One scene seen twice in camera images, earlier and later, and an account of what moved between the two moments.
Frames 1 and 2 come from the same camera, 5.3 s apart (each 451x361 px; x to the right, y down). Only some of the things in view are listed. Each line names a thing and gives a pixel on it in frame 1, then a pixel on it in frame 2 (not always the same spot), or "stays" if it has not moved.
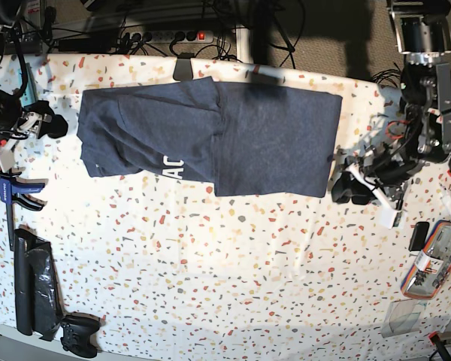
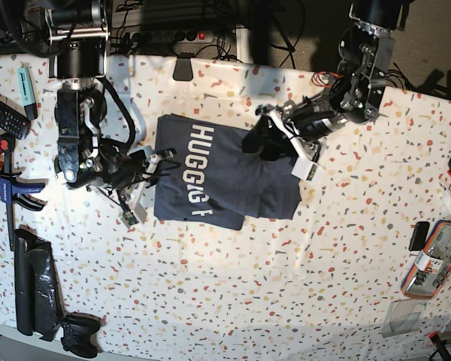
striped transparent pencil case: (438, 255) stays
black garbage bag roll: (38, 309) stays
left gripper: (389, 165) -> (305, 124)
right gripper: (27, 125) -> (128, 172)
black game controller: (77, 334) stays
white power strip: (170, 36) stays
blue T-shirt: (245, 140) -> (209, 180)
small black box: (419, 236) stays
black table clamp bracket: (183, 69) stays
